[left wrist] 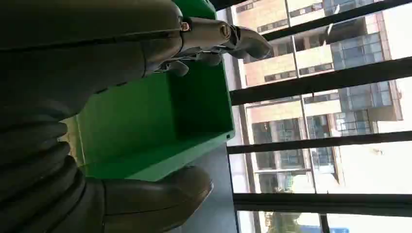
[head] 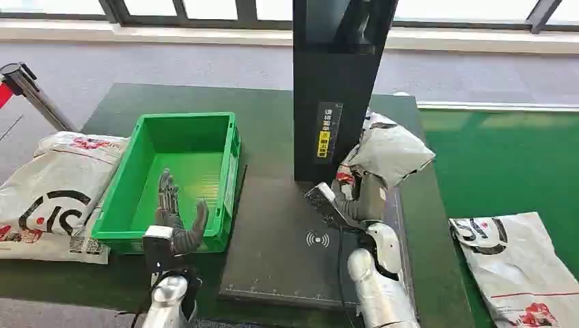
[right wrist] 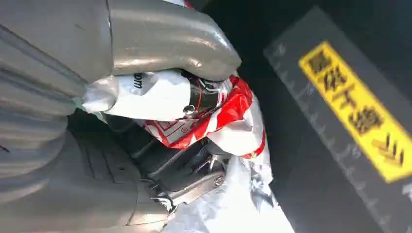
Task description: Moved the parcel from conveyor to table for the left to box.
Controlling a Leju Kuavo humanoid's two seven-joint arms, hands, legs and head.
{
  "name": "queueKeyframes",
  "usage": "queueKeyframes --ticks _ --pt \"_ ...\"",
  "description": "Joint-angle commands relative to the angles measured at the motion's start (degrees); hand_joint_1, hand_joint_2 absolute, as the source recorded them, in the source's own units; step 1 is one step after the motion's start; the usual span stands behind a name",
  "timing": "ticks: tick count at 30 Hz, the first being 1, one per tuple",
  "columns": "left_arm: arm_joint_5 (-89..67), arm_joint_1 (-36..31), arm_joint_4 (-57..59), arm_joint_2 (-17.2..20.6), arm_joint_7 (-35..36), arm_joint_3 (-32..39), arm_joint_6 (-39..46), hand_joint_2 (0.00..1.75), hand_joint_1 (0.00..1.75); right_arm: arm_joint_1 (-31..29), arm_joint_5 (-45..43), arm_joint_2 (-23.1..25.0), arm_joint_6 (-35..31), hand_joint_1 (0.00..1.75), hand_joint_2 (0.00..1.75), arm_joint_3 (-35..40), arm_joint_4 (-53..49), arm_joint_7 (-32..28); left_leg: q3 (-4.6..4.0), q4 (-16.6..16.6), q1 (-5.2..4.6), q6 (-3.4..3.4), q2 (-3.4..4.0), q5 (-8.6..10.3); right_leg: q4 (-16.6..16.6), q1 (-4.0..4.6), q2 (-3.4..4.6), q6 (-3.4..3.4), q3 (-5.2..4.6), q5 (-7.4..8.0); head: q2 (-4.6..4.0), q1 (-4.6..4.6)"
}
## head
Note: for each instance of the dark window frame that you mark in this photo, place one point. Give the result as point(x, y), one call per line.
point(246, 10)

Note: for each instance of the black scanner stand with plate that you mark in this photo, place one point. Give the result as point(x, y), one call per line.
point(334, 77)

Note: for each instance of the steel stanchion post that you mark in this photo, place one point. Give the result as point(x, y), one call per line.
point(40, 99)

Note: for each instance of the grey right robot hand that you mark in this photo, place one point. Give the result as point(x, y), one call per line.
point(368, 201)

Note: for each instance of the grey white parcel bag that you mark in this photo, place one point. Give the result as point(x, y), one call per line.
point(389, 154)

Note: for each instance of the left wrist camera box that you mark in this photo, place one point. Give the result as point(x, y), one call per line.
point(157, 249)

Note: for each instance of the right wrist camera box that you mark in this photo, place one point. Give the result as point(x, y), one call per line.
point(328, 201)

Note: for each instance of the large white parcel black logo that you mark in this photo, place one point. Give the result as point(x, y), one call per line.
point(59, 181)

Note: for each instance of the green plastic crate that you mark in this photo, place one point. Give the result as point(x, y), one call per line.
point(135, 181)

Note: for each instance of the red barrier belt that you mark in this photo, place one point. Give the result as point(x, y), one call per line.
point(4, 95)

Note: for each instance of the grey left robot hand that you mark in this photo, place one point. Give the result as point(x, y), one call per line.
point(187, 237)

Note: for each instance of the white parcel bag black logo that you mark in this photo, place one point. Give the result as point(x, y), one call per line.
point(520, 271)

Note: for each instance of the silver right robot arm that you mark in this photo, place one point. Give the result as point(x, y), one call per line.
point(380, 289)

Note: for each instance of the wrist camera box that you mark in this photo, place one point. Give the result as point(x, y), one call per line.
point(157, 249)
point(328, 201)

